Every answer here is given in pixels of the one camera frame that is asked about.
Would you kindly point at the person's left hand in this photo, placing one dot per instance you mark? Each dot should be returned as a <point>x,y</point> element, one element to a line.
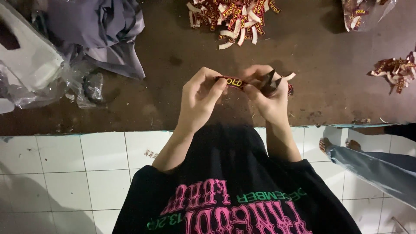
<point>195,107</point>

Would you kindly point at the person's right hand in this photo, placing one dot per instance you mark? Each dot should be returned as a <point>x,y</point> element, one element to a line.
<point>273,105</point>

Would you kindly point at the black thread snips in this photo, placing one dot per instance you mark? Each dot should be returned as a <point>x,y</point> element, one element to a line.
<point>268,83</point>

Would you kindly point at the bunch of maroon label strips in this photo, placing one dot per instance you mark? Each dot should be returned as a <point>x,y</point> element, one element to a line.
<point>290,88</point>

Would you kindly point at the maroon woven label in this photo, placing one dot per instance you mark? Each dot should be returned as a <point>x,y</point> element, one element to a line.
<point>234,82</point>

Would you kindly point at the label scraps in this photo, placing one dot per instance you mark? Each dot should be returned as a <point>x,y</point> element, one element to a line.
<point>151,153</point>

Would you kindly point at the black printed t-shirt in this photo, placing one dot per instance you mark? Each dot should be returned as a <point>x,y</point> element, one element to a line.
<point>234,182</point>

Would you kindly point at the large pile of maroon labels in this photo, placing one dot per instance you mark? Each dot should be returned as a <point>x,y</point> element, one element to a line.
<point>237,16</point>

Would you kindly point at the crumpled clear plastic bag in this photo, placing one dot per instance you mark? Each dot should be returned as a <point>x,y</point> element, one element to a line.
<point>76,86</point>

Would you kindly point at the grey cloth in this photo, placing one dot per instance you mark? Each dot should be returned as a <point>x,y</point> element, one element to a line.
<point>100,29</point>

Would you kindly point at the clear bag of maroon labels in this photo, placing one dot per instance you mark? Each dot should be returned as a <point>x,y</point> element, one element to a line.
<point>359,14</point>

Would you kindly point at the small heap of maroon labels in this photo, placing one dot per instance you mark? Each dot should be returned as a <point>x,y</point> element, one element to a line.
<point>398,70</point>

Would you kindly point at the white plastic bag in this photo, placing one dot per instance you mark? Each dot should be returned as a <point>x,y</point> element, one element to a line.
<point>29,61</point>

